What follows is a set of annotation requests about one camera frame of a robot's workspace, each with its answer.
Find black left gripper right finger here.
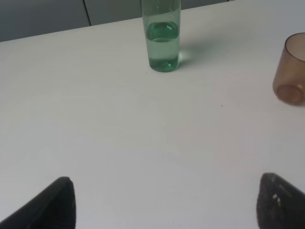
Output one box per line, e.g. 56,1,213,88
256,173,305,229

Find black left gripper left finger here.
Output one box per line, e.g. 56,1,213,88
0,177,76,229

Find green transparent plastic bottle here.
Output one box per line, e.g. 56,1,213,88
140,0,181,73

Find pink translucent plastic cup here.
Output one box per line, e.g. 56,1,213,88
273,32,305,105

